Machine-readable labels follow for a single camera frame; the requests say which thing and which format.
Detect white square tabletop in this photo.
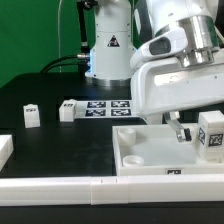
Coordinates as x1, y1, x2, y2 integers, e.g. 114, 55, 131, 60
112, 123, 224, 176

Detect black cables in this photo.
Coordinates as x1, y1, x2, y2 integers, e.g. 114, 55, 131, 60
39, 0, 98, 74

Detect white thin cable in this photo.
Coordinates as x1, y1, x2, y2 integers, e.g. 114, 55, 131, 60
57, 0, 64, 74

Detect white marker sheet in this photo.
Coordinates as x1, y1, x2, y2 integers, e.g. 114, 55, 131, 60
75, 100, 136, 119

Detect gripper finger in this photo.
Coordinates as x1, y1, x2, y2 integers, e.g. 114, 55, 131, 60
164, 111, 192, 142

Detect white left fence block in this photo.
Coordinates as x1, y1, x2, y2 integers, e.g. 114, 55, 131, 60
0, 135, 14, 171

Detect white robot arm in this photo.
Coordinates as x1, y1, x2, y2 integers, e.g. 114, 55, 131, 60
80, 0, 224, 141

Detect white front fence rail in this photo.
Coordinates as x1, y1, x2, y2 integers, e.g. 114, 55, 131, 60
0, 174, 224, 206

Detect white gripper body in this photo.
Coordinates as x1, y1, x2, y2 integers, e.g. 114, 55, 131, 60
131, 49, 224, 119

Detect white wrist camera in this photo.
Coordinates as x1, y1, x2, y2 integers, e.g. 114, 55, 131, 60
130, 27, 188, 69

